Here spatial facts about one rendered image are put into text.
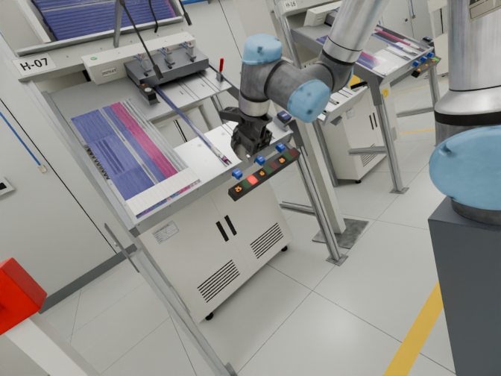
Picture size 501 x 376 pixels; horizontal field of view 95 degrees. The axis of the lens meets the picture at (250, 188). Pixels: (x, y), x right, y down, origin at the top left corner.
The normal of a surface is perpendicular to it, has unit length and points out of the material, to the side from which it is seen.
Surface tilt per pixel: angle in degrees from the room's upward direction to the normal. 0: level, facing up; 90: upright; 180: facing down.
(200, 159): 48
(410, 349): 0
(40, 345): 90
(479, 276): 90
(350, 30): 105
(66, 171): 90
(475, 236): 90
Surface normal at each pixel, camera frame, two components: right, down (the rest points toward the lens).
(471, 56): -0.89, 0.43
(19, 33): 0.54, 0.07
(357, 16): -0.37, 0.70
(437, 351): -0.40, -0.86
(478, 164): -0.62, 0.62
